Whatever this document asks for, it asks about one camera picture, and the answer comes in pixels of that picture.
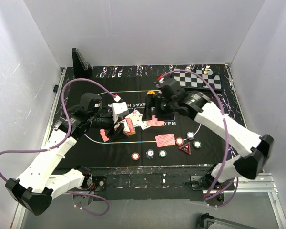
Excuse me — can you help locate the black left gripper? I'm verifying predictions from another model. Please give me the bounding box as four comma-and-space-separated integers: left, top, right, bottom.
89, 111, 129, 141

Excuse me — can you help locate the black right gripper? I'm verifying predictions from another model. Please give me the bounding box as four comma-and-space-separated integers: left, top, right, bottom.
141, 94, 177, 122

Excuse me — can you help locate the red playing card deck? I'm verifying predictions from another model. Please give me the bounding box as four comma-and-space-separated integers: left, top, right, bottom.
100, 119, 135, 142

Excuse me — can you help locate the red backed card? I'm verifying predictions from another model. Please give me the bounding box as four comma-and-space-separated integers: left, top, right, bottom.
155, 134, 175, 147
146, 115, 164, 127

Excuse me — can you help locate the eight of hearts card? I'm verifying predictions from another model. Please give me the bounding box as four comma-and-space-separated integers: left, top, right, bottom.
125, 110, 142, 123

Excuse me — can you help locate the four of spades card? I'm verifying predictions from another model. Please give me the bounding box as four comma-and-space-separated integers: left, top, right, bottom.
132, 114, 149, 130

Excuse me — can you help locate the red poker chip stack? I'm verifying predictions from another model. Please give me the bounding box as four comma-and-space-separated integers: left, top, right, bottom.
131, 152, 140, 161

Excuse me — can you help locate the green poker chip stack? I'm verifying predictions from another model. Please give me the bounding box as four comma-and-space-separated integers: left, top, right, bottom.
158, 150, 167, 158

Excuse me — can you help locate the black triangular all-in marker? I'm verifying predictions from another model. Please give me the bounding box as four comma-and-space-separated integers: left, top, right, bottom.
179, 142, 191, 155

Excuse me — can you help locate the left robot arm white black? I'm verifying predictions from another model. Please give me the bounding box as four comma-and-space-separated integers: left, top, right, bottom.
5, 93, 129, 216

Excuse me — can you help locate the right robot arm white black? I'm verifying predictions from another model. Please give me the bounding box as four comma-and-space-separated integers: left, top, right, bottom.
142, 78, 274, 190

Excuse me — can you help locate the black texas holdem poker mat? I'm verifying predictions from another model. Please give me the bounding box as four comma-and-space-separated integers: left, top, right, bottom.
57, 76, 225, 169

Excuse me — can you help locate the black white chess board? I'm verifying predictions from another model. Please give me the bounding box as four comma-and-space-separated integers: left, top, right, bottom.
171, 70, 223, 91

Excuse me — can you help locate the white chess pawn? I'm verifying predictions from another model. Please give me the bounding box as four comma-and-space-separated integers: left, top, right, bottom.
203, 65, 210, 74

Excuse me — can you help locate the black card shoe stand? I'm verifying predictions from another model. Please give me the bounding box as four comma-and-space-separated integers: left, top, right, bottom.
72, 48, 92, 78

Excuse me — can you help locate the black case corner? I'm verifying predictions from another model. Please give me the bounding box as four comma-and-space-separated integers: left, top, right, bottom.
196, 213, 255, 229

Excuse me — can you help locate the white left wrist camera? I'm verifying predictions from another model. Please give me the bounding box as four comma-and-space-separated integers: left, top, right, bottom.
112, 102, 129, 122

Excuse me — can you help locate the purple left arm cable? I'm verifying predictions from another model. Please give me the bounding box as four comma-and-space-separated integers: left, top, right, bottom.
0, 78, 122, 217

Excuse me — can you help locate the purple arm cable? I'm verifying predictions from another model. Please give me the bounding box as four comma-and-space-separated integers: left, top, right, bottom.
0, 78, 122, 217
158, 69, 239, 207

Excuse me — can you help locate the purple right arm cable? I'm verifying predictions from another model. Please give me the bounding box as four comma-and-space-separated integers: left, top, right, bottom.
158, 69, 239, 207

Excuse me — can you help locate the aluminium frame rail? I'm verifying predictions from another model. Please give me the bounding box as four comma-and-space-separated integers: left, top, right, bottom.
11, 173, 286, 229

